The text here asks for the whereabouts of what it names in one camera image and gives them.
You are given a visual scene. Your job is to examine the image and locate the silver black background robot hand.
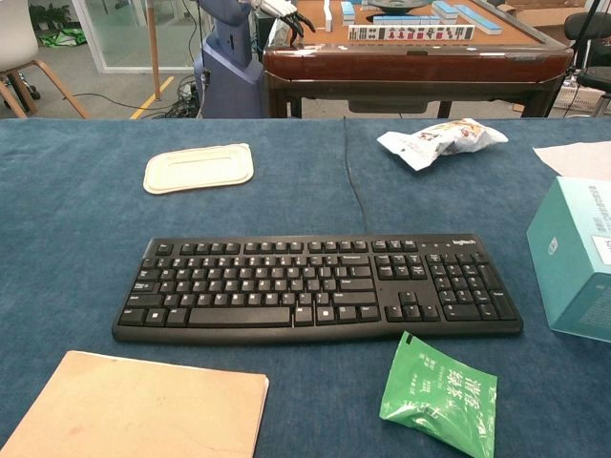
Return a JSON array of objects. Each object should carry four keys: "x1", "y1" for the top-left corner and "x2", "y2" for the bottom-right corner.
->
[{"x1": 250, "y1": 0, "x2": 316, "y2": 47}]

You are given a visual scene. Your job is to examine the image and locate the black computer keyboard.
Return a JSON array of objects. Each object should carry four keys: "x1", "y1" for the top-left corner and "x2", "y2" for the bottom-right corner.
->
[{"x1": 112, "y1": 232, "x2": 524, "y2": 345}]

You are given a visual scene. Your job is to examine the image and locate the wooden pole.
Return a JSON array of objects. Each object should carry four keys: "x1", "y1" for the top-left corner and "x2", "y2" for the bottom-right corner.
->
[{"x1": 145, "y1": 0, "x2": 162, "y2": 101}]

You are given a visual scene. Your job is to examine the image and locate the white face-up mahjong tile row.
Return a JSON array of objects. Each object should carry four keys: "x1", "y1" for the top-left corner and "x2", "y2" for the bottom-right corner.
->
[{"x1": 348, "y1": 24, "x2": 476, "y2": 43}]

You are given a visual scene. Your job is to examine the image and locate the brown mahjong table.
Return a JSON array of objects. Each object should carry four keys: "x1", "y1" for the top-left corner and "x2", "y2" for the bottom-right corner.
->
[{"x1": 262, "y1": 0, "x2": 575, "y2": 119}]

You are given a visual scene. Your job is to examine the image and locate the cream rectangular container lid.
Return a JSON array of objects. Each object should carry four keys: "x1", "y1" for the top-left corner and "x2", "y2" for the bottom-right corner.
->
[{"x1": 142, "y1": 142, "x2": 256, "y2": 196}]

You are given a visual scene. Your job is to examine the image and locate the long blue-backed mahjong tile row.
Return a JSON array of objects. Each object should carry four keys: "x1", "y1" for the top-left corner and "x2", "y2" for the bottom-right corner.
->
[{"x1": 432, "y1": 0, "x2": 502, "y2": 35}]

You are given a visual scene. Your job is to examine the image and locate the white printed snack bag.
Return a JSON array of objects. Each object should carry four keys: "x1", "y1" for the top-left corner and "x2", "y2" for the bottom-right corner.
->
[{"x1": 376, "y1": 117, "x2": 510, "y2": 172}]

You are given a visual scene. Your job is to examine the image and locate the green bag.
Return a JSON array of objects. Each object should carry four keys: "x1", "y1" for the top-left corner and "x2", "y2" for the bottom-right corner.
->
[{"x1": 37, "y1": 27, "x2": 88, "y2": 49}]

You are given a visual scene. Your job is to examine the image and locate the white chair wooden legs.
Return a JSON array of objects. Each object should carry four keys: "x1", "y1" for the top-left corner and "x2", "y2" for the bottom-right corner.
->
[{"x1": 0, "y1": 0, "x2": 92, "y2": 120}]

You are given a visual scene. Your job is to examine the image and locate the blue table cloth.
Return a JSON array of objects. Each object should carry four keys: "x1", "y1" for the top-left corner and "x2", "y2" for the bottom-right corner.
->
[{"x1": 0, "y1": 116, "x2": 611, "y2": 458}]

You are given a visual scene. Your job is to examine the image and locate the white plastic basket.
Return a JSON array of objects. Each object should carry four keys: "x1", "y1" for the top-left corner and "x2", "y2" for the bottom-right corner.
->
[{"x1": 556, "y1": 78, "x2": 611, "y2": 115}]

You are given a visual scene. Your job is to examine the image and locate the white paper tissue sheet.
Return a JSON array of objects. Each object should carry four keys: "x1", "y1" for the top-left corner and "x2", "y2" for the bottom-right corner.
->
[{"x1": 532, "y1": 140, "x2": 611, "y2": 182}]

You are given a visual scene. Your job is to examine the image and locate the teal speakerphone box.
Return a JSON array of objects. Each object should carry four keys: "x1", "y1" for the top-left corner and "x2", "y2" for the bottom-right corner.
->
[{"x1": 526, "y1": 176, "x2": 611, "y2": 344}]

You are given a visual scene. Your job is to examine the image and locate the green tea packet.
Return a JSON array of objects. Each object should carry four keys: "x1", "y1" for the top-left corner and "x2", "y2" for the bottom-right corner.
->
[{"x1": 379, "y1": 330, "x2": 498, "y2": 458}]

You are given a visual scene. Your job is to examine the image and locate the brown kraft spiral notebook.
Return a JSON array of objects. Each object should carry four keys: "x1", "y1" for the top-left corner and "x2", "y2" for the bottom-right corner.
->
[{"x1": 0, "y1": 350, "x2": 270, "y2": 458}]

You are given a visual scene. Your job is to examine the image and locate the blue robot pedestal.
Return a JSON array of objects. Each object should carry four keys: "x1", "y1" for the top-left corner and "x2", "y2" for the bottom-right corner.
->
[{"x1": 193, "y1": 0, "x2": 268, "y2": 119}]

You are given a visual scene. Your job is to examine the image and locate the floor cable bundle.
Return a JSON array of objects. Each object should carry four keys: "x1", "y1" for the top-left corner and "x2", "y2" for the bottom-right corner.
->
[{"x1": 164, "y1": 75, "x2": 205, "y2": 119}]

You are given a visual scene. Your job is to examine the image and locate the thin black cable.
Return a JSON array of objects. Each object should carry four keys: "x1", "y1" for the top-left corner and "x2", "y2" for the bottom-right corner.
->
[{"x1": 342, "y1": 115, "x2": 369, "y2": 236}]

